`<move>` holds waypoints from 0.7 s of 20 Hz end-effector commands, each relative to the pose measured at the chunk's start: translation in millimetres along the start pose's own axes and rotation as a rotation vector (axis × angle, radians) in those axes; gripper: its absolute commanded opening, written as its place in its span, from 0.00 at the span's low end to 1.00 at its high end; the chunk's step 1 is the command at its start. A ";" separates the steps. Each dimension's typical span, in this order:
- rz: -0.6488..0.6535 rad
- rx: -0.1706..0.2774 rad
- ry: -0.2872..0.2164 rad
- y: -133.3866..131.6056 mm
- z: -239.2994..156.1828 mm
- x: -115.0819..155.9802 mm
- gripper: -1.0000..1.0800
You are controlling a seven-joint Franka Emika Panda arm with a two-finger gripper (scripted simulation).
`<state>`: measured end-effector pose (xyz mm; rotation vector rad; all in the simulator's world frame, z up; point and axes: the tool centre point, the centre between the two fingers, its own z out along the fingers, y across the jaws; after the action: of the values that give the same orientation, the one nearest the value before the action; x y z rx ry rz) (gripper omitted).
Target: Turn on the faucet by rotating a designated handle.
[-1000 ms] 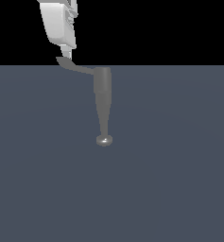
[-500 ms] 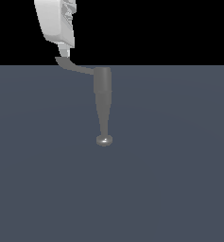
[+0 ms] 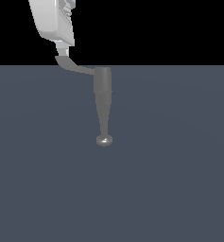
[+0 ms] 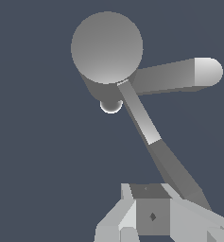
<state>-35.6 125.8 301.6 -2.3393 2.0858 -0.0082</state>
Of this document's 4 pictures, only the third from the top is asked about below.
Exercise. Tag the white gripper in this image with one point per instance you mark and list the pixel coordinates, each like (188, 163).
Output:
(50, 19)

